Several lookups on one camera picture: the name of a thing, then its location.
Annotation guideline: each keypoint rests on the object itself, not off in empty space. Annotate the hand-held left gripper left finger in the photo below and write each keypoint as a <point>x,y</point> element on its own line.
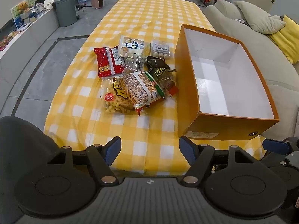
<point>113,149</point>

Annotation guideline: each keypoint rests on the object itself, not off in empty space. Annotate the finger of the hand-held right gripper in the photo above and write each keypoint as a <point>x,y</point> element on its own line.
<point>276,145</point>

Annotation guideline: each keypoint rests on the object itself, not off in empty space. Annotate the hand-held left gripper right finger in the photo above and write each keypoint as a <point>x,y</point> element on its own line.
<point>188,150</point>

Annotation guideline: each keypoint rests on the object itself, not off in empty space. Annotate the yellow twist snack packet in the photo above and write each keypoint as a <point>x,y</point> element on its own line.
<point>114,102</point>

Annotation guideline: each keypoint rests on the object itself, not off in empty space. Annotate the orange cardboard box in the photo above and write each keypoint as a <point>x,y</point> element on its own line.
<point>186,93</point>

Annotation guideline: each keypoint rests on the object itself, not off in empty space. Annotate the dark brown glossy snack packet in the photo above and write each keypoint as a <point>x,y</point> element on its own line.
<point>158,72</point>

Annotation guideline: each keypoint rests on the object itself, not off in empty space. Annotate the small clear snack packet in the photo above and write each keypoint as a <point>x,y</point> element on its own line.
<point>135,63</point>

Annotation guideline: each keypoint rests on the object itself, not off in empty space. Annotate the red snack packet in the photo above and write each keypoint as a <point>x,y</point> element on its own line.
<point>105,60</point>

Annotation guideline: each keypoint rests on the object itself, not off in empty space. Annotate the white bread packet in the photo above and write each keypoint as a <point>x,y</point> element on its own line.
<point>133,46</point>

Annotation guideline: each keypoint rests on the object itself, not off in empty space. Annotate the beige sofa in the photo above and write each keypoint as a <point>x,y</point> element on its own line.
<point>268,58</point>

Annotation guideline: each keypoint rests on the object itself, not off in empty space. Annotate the dark grey chair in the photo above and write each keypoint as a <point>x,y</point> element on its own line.
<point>18,140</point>

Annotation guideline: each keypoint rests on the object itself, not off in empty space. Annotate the clear packet of white balls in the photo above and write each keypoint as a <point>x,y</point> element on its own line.
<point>160,49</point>

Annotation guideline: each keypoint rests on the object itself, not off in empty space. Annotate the yellow cushion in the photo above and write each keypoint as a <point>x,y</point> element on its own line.
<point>287,37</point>

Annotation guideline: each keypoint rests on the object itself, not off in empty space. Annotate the black device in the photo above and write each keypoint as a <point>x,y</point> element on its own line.
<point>240,21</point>

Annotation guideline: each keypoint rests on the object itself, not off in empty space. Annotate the grey cushion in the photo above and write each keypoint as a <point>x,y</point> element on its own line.
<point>259,16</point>

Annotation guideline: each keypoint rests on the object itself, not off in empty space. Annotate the yellow checked tablecloth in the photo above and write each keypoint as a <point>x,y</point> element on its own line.
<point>140,16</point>

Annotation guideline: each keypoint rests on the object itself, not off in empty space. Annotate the grey trash bin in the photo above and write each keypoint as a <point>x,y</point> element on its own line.
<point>65,11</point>

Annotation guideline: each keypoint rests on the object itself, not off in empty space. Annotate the white low cabinet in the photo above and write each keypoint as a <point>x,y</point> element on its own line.
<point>39,23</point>

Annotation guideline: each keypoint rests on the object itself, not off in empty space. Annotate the pink heater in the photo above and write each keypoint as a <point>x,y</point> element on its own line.
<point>97,1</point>

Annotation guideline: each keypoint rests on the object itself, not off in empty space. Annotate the row of colourful packets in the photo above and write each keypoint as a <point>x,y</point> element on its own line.
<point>8,39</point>

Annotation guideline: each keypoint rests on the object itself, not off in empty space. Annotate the white round object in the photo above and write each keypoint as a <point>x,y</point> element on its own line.
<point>49,4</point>

